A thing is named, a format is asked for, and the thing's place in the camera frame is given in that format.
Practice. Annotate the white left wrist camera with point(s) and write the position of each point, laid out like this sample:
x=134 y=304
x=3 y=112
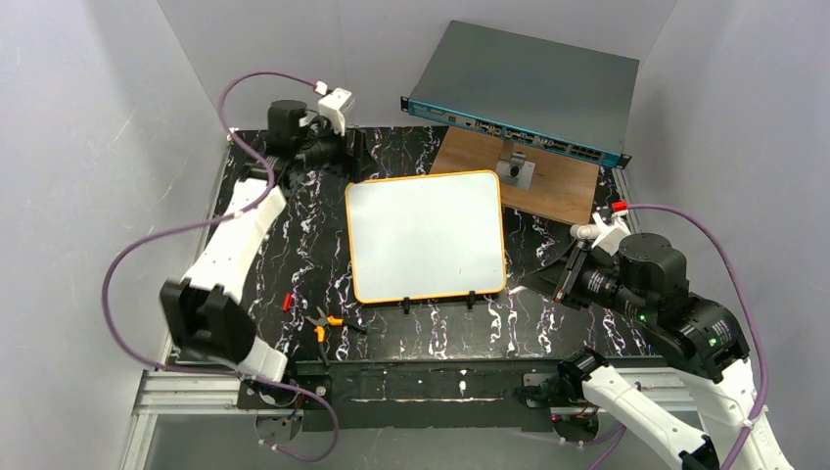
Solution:
x=334 y=104

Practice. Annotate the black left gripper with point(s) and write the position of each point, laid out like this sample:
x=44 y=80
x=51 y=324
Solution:
x=353 y=151

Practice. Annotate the metal bracket on board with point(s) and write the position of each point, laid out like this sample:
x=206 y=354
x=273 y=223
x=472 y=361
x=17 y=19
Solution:
x=513 y=167

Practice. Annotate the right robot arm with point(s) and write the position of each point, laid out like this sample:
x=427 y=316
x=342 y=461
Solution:
x=644 y=278

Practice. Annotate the white and green pipe fitting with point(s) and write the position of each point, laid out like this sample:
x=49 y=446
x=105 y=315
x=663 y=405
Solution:
x=585 y=231

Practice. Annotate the grey network switch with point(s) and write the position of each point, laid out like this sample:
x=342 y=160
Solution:
x=555 y=97

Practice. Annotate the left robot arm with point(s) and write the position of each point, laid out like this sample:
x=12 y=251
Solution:
x=204 y=310

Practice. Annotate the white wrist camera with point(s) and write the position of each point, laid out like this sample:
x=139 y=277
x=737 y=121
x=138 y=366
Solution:
x=334 y=104
x=611 y=228

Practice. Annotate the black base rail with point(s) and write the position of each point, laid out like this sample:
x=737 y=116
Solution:
x=421 y=394

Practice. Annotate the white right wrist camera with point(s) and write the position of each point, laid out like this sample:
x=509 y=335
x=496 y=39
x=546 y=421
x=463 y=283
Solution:
x=611 y=228

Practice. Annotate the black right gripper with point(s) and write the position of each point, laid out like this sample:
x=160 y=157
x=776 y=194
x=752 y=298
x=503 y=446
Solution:
x=573 y=275

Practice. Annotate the orange framed whiteboard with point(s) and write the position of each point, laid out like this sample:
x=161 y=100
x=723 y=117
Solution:
x=426 y=237

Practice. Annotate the aluminium frame rail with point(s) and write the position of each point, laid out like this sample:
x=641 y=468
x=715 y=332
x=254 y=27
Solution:
x=163 y=393

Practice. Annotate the orange handled pliers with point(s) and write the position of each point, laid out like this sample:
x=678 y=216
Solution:
x=322 y=322

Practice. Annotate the red marker cap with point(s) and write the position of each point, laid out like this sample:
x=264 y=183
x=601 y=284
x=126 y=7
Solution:
x=287 y=302

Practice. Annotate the wooden board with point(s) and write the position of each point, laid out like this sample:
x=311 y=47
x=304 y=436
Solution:
x=533 y=181

